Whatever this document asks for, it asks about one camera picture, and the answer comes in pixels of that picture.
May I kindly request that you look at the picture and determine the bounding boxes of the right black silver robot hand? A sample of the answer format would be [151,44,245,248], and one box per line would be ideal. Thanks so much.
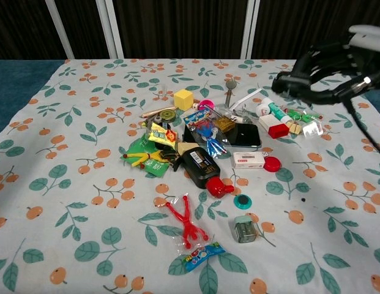
[293,24,380,107]

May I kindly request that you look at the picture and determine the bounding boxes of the green toy in clear wrap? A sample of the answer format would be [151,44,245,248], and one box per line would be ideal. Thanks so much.
[281,105,324,124]

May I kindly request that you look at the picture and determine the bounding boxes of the clear plastic cube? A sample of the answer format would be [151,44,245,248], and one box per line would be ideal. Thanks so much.
[302,121,324,137]

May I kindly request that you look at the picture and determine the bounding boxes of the beige small clips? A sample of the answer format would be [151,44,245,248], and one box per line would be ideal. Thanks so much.
[285,119,302,137]

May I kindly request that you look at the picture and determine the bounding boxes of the white green toothpaste tube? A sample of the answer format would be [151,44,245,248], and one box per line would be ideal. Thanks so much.
[256,97,293,124]

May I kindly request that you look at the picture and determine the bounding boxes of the white box with red cap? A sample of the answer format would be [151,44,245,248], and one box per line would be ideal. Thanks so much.
[258,114,291,140]

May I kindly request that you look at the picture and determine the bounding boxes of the white plastic strip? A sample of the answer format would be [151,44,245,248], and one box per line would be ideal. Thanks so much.
[229,88,270,111]

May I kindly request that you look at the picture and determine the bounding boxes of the metal strainer spoon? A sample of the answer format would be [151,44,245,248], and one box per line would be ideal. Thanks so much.
[225,78,237,108]

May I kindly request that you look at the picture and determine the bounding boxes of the black phone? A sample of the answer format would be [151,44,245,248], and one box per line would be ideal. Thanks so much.
[183,122,262,148]

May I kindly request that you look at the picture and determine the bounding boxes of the red round cap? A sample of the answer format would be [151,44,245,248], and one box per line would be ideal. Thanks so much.
[263,156,283,174]

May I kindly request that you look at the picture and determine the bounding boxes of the gold padlock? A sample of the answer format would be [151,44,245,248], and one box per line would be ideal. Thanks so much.
[214,116,236,134]

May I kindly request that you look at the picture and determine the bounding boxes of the white case with pink label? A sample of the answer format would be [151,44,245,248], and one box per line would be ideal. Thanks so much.
[231,151,267,170]

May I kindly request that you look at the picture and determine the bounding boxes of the blue sticky figure packet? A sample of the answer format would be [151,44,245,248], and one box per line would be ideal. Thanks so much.
[182,109,231,156]

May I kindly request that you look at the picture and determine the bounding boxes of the yellow cube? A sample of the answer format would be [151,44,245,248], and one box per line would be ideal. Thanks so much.
[173,89,194,111]

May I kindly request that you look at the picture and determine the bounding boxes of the teal round magnet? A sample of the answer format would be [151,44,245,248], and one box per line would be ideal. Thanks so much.
[233,194,255,211]

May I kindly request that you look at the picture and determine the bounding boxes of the black bottle with red cap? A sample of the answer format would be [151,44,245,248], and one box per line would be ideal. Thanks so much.
[178,146,236,199]

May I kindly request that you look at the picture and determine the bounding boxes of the tan card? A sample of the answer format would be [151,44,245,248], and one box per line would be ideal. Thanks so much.
[176,141,197,154]

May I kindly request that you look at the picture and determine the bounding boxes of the green round disc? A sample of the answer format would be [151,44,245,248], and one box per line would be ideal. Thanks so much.
[158,109,177,122]

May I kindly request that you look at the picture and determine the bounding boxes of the yellow snack packet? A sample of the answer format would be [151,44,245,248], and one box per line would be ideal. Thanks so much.
[147,122,179,146]

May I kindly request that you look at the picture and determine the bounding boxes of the green tea packet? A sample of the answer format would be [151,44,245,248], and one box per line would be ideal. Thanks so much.
[120,137,171,179]

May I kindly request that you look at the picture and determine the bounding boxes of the yellow sticky figure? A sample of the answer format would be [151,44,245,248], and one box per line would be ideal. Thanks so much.
[122,149,168,170]

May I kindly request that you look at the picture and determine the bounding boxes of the red sticky figure packet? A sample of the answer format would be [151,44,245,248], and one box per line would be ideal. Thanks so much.
[155,192,215,251]

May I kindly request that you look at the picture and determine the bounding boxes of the blue candy packet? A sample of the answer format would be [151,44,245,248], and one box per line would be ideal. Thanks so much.
[181,241,227,273]

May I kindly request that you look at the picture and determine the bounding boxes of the floral white tablecloth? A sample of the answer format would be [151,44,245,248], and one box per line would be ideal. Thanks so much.
[0,58,380,294]

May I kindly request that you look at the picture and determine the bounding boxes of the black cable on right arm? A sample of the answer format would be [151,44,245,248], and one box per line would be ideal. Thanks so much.
[344,99,380,159]

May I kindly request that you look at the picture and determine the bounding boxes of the white double frame post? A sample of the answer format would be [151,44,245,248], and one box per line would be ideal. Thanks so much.
[239,0,261,60]
[95,0,125,59]

